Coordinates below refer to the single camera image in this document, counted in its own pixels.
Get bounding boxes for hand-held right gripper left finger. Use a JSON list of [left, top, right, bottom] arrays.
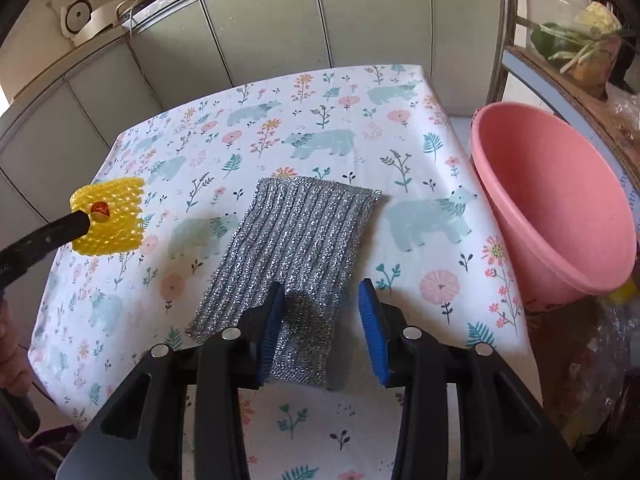
[[57, 280, 287, 480]]

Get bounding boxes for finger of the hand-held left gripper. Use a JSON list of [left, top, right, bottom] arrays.
[[0, 209, 94, 287]]

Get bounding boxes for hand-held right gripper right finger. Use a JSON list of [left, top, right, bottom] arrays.
[[357, 278, 586, 480]]

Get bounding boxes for yellow mesh scouring pad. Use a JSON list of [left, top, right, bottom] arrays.
[[69, 176, 147, 257]]

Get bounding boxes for silver glitter scouring cloth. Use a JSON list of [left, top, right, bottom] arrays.
[[185, 176, 384, 389]]

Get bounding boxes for pink plastic basin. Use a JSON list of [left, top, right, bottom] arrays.
[[470, 101, 639, 313]]

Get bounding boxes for person's left hand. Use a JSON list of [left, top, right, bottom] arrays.
[[0, 302, 34, 394]]

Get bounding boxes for purple garment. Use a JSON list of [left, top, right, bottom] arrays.
[[22, 422, 78, 463]]

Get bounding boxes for floral bear print tablecloth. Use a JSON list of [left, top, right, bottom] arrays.
[[27, 62, 533, 480]]

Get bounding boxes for white round appliance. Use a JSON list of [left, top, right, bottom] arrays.
[[60, 0, 127, 42]]

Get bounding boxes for heap of clear plastic bags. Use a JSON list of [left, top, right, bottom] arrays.
[[560, 285, 640, 453]]

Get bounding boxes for blue edged shelf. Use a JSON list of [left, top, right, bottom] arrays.
[[501, 45, 640, 196]]

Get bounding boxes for grey kitchen cabinet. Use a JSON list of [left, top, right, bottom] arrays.
[[0, 0, 506, 211]]

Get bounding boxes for metal shelf pole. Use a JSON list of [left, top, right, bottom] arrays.
[[487, 0, 519, 107]]

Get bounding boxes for green onions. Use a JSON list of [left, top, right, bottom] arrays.
[[532, 22, 632, 74]]

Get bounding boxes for pale cabbage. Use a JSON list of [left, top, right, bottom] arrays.
[[575, 2, 622, 36]]

